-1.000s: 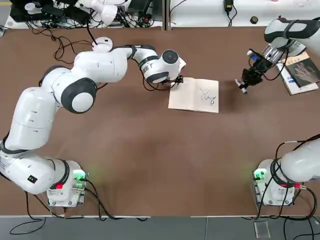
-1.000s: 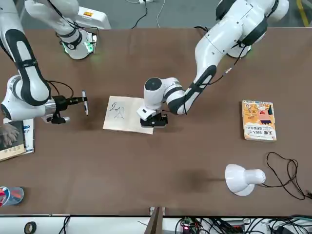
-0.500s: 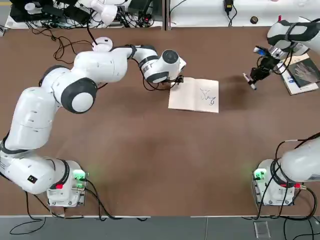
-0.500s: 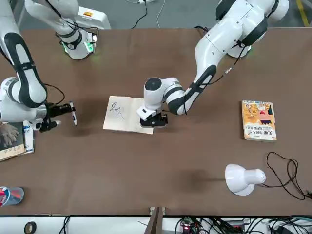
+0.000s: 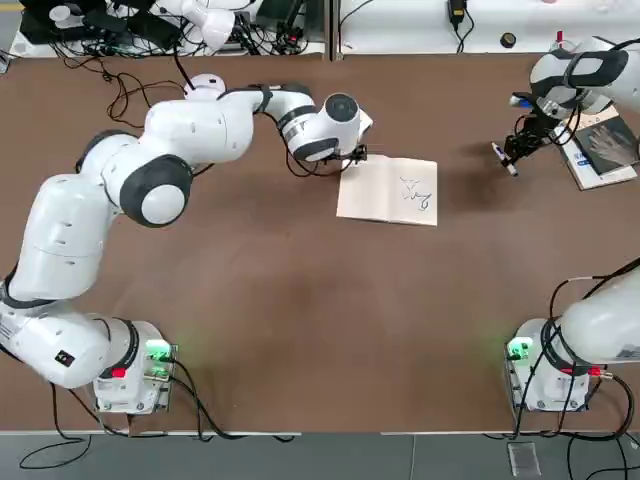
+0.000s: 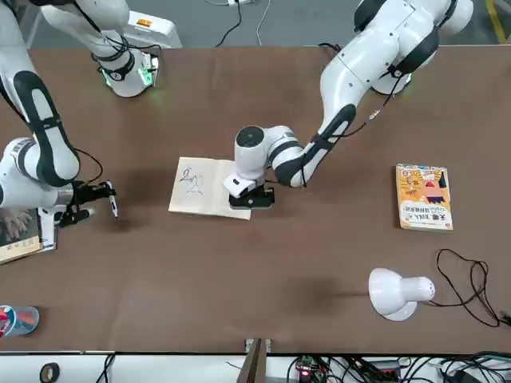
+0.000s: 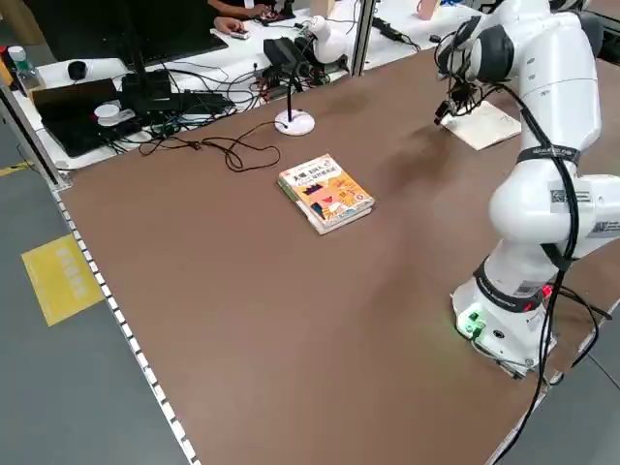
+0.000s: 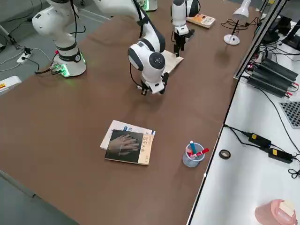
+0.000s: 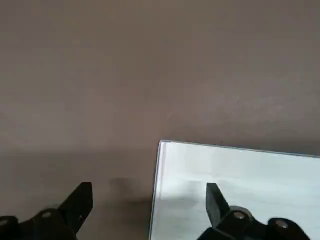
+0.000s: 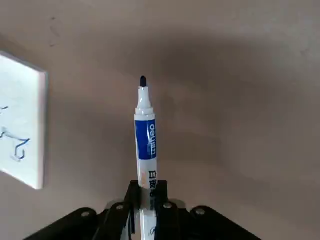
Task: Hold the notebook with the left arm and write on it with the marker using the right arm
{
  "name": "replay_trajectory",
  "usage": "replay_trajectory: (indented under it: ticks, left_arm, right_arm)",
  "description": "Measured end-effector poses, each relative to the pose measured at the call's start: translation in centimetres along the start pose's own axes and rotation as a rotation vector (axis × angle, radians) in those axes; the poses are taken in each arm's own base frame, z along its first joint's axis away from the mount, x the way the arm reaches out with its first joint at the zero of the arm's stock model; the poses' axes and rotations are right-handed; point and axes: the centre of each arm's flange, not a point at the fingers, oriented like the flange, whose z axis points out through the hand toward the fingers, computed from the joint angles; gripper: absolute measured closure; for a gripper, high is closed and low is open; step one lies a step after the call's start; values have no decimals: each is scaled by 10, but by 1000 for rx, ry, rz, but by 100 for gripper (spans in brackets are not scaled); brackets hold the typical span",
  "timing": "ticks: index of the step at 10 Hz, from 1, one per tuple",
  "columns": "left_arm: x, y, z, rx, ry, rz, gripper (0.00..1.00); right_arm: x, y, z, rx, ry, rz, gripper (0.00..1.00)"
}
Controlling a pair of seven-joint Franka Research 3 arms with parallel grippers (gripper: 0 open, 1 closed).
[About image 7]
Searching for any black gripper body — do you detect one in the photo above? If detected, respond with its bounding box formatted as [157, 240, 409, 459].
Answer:
[446, 79, 483, 113]

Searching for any white notebook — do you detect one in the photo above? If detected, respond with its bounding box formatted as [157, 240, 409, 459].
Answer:
[440, 100, 523, 152]

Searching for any white side desk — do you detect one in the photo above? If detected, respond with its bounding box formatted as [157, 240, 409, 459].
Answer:
[9, 0, 505, 171]

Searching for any pink cup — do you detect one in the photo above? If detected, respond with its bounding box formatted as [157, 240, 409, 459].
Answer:
[413, 0, 441, 21]

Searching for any orange illustrated cover book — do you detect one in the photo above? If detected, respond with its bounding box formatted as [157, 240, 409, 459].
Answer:
[276, 153, 376, 229]

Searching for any white desk lamp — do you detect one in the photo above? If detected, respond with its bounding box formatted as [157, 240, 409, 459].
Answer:
[274, 14, 349, 137]

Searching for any black ribbed power supply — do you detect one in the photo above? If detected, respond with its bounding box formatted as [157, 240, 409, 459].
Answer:
[263, 37, 314, 81]

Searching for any black keyboard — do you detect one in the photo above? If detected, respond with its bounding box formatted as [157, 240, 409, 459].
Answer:
[139, 29, 230, 67]

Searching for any black box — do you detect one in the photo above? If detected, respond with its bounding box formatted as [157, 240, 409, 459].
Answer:
[119, 70, 174, 111]

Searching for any white tape roll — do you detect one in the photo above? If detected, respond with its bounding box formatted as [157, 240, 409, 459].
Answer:
[93, 103, 123, 128]

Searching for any black monitor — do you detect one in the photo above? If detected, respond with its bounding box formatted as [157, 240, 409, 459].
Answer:
[28, 0, 217, 64]

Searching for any dark laptop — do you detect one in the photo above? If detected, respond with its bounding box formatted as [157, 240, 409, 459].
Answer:
[31, 77, 144, 159]

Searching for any yellow floor sticker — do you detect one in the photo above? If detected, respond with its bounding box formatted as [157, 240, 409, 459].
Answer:
[20, 234, 106, 328]

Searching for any clear bottle with white cap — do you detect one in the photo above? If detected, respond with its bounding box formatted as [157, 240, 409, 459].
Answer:
[6, 46, 41, 93]

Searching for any aluminium frame post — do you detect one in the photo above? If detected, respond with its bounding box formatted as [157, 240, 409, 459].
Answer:
[0, 79, 74, 190]
[351, 0, 378, 78]

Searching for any black lamp cable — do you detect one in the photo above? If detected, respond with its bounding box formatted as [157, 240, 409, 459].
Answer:
[139, 120, 282, 173]

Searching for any black arm base cable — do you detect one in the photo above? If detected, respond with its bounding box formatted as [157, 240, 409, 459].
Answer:
[544, 283, 612, 372]

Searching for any long black arm cable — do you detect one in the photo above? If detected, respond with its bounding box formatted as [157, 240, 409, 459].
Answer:
[432, 18, 582, 465]

